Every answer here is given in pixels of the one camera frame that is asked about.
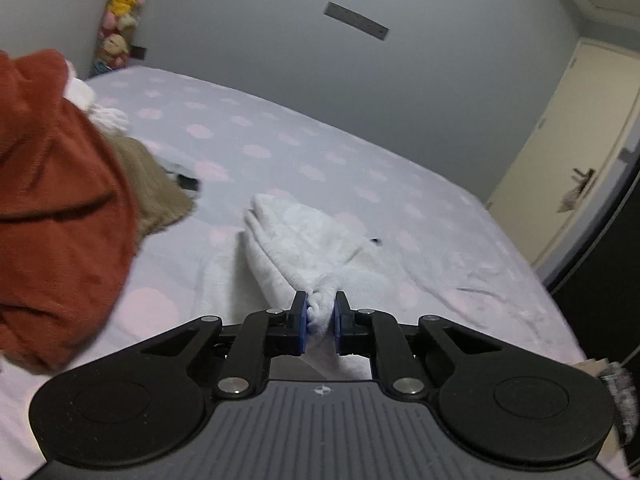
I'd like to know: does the rust red fleece garment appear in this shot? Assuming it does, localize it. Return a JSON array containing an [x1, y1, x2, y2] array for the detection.
[[1, 50, 138, 373]]

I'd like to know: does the grey small garment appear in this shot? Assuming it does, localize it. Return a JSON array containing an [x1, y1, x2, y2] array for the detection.
[[156, 157, 201, 198]]

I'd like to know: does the stuffed toys pile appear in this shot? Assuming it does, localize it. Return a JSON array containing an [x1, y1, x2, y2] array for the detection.
[[90, 0, 146, 77]]

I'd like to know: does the polka dot bed sheet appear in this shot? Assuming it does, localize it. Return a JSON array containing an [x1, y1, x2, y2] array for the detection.
[[1, 67, 601, 479]]

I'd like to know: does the white towel garment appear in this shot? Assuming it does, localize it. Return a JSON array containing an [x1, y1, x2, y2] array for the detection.
[[64, 61, 129, 134]]

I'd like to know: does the cream door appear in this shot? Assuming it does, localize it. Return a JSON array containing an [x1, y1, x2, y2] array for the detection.
[[486, 38, 639, 270]]

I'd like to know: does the tan striped garment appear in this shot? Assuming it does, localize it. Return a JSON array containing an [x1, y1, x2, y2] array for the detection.
[[105, 133, 195, 246]]

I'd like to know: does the door handle with tassel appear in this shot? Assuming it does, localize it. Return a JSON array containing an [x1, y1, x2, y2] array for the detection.
[[558, 168, 596, 212]]

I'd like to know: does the grey wall bracket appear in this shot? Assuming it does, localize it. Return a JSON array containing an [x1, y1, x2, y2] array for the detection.
[[323, 2, 388, 41]]

